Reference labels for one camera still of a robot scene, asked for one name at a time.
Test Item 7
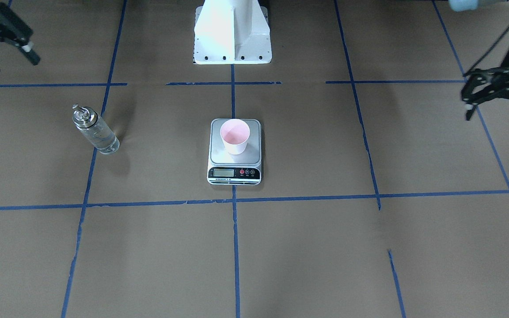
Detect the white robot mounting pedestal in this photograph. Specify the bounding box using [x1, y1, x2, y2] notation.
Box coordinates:
[193, 0, 273, 65]

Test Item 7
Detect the pink paper cup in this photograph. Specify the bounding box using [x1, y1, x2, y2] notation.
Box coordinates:
[220, 119, 251, 155]

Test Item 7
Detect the digital kitchen scale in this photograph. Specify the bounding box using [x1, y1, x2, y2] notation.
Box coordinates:
[206, 118, 262, 185]

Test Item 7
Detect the glass sauce bottle metal spout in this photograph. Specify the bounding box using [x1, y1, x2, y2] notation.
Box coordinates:
[72, 103, 121, 155]

